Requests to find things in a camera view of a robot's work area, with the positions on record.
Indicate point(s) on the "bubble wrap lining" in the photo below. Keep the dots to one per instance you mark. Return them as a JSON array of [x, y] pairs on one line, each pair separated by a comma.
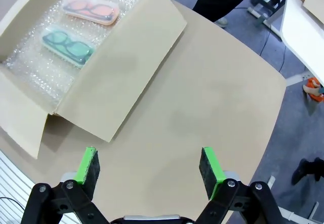
[[38, 67]]

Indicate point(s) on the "open cardboard box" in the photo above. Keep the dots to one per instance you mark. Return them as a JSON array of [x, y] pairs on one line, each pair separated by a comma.
[[121, 69]]

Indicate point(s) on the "green glasses case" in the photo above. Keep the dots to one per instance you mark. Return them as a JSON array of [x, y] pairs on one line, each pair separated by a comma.
[[63, 58]]

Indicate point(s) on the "flat cardboard piece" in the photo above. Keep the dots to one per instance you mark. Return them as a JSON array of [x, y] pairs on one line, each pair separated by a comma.
[[314, 3]]

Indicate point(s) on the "white slatted panel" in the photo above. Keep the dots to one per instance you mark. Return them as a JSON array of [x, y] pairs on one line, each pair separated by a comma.
[[10, 178]]

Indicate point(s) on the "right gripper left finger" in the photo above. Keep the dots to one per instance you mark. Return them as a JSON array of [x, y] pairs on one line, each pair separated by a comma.
[[88, 168]]

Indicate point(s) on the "black shoe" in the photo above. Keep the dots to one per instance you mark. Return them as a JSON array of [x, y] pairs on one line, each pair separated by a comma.
[[319, 168], [301, 170]]

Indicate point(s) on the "white table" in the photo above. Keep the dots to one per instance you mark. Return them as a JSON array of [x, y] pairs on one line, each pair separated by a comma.
[[298, 31]]

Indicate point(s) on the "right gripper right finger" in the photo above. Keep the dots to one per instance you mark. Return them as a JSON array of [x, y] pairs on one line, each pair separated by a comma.
[[211, 170]]

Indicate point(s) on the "orange cloth bundle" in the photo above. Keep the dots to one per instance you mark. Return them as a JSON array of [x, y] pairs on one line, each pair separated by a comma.
[[315, 92]]

